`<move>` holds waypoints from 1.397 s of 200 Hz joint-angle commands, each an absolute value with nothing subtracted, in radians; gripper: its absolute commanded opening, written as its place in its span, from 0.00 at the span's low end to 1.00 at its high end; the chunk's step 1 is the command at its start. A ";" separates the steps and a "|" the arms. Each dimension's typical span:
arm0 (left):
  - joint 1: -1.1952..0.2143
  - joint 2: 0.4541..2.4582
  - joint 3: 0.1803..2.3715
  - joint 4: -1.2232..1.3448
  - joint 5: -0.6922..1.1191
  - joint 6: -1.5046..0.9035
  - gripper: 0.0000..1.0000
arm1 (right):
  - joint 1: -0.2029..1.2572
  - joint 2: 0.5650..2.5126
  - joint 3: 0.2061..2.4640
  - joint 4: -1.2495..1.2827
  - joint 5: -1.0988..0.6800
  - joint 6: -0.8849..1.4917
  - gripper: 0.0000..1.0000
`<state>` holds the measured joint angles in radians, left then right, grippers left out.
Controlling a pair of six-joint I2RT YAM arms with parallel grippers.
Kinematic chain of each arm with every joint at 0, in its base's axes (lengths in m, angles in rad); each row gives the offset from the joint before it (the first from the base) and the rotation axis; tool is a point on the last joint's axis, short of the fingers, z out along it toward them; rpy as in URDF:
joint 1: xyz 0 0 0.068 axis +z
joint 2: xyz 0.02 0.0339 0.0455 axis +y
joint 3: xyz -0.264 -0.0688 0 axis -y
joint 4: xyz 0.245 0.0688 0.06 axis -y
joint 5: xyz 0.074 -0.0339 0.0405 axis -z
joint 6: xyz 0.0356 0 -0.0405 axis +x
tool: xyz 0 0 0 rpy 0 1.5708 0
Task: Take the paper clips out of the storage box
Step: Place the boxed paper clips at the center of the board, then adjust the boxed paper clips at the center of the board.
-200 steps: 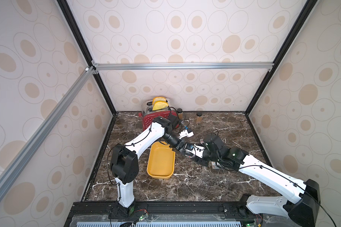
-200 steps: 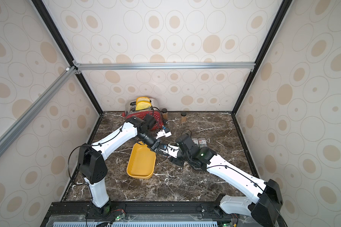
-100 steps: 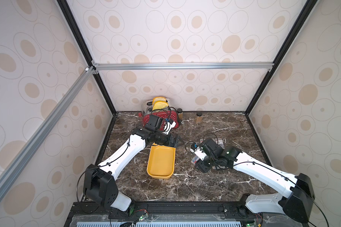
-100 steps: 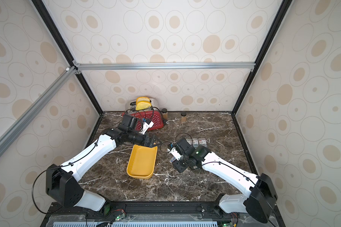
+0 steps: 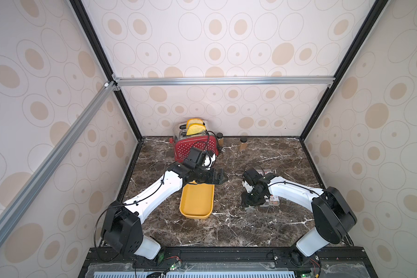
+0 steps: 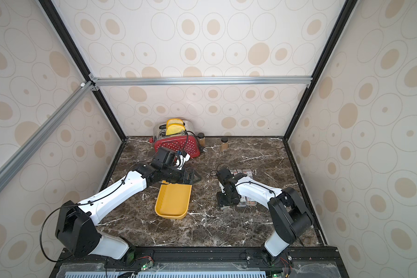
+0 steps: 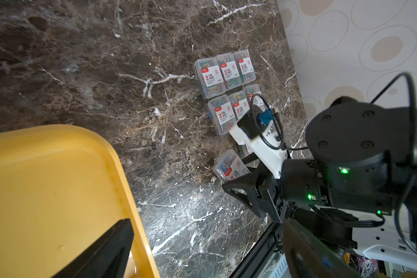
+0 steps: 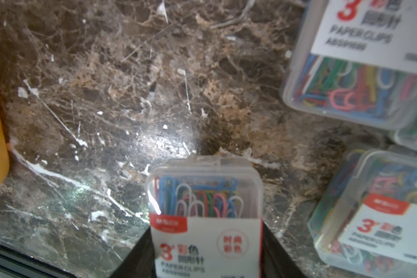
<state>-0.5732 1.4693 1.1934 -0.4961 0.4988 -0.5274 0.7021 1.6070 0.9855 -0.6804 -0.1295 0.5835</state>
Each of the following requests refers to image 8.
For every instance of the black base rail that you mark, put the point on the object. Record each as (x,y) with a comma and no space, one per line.
(14,264)

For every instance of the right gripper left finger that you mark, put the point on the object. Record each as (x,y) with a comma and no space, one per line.
(140,262)

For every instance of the paper clip box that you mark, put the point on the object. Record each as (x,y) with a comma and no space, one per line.
(413,135)
(366,221)
(206,218)
(356,61)

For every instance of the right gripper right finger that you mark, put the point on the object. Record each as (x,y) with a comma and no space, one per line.
(275,261)

